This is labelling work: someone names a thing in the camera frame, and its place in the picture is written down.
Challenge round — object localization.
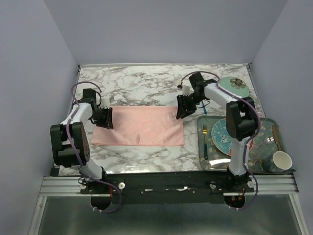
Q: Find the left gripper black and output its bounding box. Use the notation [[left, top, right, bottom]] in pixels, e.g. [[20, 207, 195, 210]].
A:
[[90, 106, 113, 129]]

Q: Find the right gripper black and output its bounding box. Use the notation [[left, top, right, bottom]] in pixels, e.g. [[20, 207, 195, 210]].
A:
[[176, 93, 204, 119]]

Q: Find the pink cloth napkin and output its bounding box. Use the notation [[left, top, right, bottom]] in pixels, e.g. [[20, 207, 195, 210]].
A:
[[91, 106, 184, 146]]

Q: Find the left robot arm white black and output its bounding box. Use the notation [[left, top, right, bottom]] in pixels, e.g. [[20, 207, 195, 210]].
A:
[[50, 89, 113, 193]]

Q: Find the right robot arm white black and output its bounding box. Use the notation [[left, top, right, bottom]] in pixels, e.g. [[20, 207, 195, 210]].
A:
[[176, 71, 261, 192]]

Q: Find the red and teal plate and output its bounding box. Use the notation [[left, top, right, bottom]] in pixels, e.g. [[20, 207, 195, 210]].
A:
[[211, 117, 254, 157]]

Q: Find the mint green floral plate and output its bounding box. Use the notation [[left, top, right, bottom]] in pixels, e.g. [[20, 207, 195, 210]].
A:
[[219, 76, 249, 97]]

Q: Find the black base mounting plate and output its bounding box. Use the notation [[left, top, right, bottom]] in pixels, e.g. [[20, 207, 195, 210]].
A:
[[81, 171, 254, 204]]

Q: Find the silver spoon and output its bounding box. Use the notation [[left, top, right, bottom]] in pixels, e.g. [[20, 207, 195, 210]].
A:
[[260, 136, 275, 146]]

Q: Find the green floral serving tray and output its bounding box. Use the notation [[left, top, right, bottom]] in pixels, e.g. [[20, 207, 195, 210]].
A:
[[197, 116, 284, 174]]

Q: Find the white paper cup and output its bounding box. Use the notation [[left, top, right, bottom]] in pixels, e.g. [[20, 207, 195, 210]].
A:
[[272, 151, 293, 170]]

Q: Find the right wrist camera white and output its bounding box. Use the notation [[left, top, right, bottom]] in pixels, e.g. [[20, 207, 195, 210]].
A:
[[182, 86, 190, 96]]

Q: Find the blue handled utensil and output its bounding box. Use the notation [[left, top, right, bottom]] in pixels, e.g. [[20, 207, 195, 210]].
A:
[[200, 101, 207, 115]]

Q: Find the gold fork green handle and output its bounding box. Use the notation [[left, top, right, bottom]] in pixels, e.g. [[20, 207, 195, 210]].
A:
[[202, 124, 208, 160]]

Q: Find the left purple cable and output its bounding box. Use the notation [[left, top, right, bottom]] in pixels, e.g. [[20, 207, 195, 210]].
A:
[[66, 81, 123, 213]]

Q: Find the aluminium frame rail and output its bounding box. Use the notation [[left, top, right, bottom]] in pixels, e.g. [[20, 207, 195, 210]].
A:
[[39, 174, 299, 197]]

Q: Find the wooden handled knife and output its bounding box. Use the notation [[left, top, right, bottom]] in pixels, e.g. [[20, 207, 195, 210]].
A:
[[272, 124, 282, 151]]

